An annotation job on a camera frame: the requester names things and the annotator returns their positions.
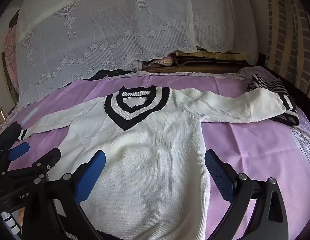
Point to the white sweater with black trim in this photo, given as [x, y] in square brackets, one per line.
[145, 155]

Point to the pink folded blanket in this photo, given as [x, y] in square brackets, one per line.
[162, 61]

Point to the white lace cover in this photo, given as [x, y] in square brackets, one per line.
[107, 17]

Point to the purple bedsheet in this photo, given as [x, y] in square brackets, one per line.
[245, 142]

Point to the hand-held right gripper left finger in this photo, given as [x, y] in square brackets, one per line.
[91, 177]

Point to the pink floral cloth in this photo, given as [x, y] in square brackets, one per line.
[9, 50]

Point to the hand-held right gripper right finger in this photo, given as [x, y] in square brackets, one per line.
[218, 177]

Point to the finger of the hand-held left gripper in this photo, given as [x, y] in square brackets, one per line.
[51, 157]
[18, 151]

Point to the black and white striped garment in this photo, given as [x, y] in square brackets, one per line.
[277, 85]

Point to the dark brown patterned blanket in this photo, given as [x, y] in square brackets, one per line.
[207, 66]

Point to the black cloth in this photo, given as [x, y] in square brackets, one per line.
[109, 73]

